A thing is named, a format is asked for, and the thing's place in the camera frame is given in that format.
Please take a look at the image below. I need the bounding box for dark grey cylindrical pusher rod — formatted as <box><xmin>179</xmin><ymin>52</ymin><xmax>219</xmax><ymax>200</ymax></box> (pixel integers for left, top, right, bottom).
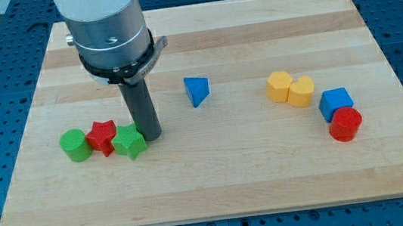
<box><xmin>119</xmin><ymin>79</ymin><xmax>162</xmax><ymax>141</ymax></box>

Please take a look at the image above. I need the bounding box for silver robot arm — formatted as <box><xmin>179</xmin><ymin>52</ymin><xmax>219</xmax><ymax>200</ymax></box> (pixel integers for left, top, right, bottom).
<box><xmin>53</xmin><ymin>0</ymin><xmax>168</xmax><ymax>141</ymax></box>

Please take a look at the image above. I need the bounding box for green star block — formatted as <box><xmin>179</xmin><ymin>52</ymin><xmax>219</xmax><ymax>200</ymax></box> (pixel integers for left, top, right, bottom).
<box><xmin>111</xmin><ymin>124</ymin><xmax>147</xmax><ymax>160</ymax></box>

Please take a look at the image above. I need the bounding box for red star block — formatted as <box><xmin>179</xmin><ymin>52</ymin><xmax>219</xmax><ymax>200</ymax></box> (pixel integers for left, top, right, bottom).
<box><xmin>85</xmin><ymin>120</ymin><xmax>116</xmax><ymax>157</ymax></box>

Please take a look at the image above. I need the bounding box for blue triangle block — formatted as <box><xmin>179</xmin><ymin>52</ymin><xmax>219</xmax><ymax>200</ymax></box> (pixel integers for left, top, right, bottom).
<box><xmin>183</xmin><ymin>77</ymin><xmax>210</xmax><ymax>107</ymax></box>

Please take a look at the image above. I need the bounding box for green cylinder block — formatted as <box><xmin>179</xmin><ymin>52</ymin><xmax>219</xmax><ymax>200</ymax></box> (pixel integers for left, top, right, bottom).
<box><xmin>59</xmin><ymin>128</ymin><xmax>93</xmax><ymax>163</ymax></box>

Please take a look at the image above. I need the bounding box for light wooden board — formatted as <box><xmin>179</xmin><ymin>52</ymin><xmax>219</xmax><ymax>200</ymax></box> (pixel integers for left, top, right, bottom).
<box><xmin>0</xmin><ymin>0</ymin><xmax>403</xmax><ymax>226</ymax></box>

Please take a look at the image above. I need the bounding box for yellow hexagon block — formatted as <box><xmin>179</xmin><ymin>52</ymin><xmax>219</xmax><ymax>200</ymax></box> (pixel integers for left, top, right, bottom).
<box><xmin>266</xmin><ymin>71</ymin><xmax>293</xmax><ymax>103</ymax></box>

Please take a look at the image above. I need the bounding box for yellow heart block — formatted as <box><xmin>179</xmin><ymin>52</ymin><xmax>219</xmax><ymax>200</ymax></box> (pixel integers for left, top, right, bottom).
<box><xmin>287</xmin><ymin>76</ymin><xmax>315</xmax><ymax>107</ymax></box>

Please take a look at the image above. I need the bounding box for blue cube block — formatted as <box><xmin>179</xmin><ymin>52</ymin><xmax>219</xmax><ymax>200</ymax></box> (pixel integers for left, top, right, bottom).
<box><xmin>318</xmin><ymin>87</ymin><xmax>354</xmax><ymax>123</ymax></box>

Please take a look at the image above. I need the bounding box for red cylinder block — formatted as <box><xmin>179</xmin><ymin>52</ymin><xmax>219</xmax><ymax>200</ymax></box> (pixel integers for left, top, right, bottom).
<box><xmin>329</xmin><ymin>107</ymin><xmax>363</xmax><ymax>142</ymax></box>

